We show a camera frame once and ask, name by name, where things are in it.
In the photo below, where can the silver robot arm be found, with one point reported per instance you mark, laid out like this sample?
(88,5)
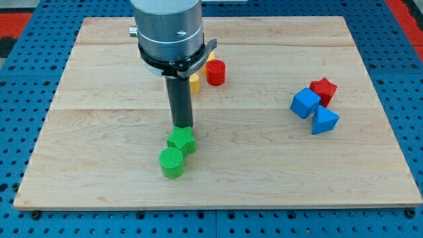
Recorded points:
(171,36)

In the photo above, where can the yellow hexagon block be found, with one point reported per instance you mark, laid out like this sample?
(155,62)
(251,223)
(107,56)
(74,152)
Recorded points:
(203,69)

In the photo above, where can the green star block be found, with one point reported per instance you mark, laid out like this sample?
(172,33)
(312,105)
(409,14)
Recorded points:
(182,139)

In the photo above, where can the yellow cylinder block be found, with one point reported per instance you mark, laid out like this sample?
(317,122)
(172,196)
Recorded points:
(194,81)

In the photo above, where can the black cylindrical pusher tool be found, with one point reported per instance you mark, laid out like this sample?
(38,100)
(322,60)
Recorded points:
(180,101)

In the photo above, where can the red cylinder block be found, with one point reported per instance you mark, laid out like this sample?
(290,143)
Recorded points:
(216,72)

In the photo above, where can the green cylinder block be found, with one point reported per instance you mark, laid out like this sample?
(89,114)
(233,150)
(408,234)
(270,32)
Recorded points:
(171,161)

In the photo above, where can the wooden board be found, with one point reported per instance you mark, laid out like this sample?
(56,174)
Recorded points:
(110,119)

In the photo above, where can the blue cube block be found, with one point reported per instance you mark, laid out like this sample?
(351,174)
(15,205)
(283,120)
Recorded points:
(305,102)

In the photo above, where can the blue triangle block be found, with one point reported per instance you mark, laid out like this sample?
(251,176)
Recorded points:
(324,120)

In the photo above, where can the red star block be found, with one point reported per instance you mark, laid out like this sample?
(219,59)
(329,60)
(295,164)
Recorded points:
(325,89)

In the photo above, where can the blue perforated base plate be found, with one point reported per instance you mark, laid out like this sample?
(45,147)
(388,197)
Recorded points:
(30,76)

